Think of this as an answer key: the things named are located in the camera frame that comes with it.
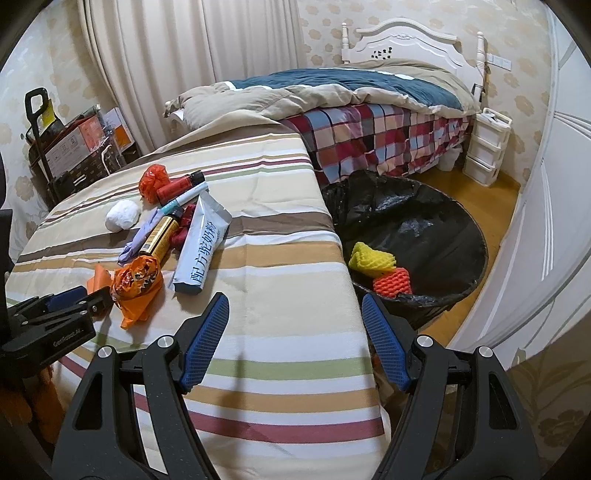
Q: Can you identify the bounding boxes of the black hand trolley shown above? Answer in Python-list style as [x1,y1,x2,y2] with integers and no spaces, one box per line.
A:
[24,89,70,206]

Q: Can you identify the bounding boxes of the plaid bed sheet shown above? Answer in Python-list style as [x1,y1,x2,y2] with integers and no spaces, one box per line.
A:
[277,102,476,185]

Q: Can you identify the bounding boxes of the white and orange box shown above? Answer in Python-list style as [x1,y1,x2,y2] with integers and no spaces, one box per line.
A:
[99,107,139,153]

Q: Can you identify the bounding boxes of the beige and blue duvet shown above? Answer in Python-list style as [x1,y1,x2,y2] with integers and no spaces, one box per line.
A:
[164,59,481,134]

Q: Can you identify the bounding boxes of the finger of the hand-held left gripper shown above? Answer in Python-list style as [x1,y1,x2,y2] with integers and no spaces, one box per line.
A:
[6,285,89,320]
[13,292,115,332]

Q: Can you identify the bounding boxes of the white wardrobe doors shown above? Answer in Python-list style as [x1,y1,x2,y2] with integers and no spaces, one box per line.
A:
[450,0,591,370]

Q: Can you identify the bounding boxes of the purple wrapper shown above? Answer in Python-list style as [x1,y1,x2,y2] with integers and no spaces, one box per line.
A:
[117,208,162,266]

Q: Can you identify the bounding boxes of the gold and black bottle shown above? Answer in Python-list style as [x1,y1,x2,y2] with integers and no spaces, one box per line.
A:
[139,207,185,259]

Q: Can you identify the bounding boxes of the white bed headboard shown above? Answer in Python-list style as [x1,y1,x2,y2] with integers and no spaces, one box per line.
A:
[341,17,490,93]

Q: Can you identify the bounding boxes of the cream curtain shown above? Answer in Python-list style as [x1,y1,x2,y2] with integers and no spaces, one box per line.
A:
[76,0,310,155]

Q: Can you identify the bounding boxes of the red crumpled plastic bag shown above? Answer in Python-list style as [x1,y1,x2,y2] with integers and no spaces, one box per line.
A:
[139,164,168,204]

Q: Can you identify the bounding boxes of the yellow foam fruit net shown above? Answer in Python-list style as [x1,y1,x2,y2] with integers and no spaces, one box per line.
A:
[348,241,399,278]

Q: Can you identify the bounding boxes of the white paper ball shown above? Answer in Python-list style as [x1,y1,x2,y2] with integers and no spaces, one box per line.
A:
[106,200,141,232]

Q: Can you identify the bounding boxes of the white tube with teal band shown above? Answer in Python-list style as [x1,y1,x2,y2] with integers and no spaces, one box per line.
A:
[157,181,209,215]

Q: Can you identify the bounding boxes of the trash bin with black bag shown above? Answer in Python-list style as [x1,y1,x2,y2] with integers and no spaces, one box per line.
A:
[321,168,489,333]

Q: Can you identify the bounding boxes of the orange foam fruit net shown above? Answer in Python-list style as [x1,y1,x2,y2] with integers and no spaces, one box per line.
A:
[373,267,414,297]

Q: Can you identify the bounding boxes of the dark storage cart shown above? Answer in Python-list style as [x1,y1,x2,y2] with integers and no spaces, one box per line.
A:
[28,143,127,195]

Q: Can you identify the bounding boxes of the orange snack bag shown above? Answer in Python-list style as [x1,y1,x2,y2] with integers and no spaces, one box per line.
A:
[111,255,164,329]

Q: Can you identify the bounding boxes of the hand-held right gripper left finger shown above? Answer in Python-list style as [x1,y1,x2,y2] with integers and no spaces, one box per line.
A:
[55,292,230,480]

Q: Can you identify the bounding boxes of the small white bucket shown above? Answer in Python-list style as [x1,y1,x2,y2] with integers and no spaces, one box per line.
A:
[438,145,462,171]

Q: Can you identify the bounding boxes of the white printed pouch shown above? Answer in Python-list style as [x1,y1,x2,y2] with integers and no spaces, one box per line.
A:
[167,191,233,296]

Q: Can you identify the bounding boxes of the orange plastic scrap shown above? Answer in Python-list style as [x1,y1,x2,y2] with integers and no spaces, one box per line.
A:
[87,263,116,294]

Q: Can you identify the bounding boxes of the striped cloth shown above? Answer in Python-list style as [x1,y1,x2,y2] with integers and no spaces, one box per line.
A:
[4,111,386,480]

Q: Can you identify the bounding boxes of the red bottle with black cap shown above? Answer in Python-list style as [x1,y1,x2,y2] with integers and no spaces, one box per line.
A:
[154,170,206,207]

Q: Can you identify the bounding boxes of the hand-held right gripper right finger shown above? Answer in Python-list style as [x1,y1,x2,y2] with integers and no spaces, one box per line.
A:
[361,292,542,480]

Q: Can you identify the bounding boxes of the grey and orange cardboard box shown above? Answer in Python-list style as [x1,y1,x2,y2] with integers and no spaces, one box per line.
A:
[44,113,109,176]

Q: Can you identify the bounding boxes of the white plastic drawer unit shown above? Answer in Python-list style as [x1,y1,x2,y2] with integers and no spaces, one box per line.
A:
[462,107,513,188]

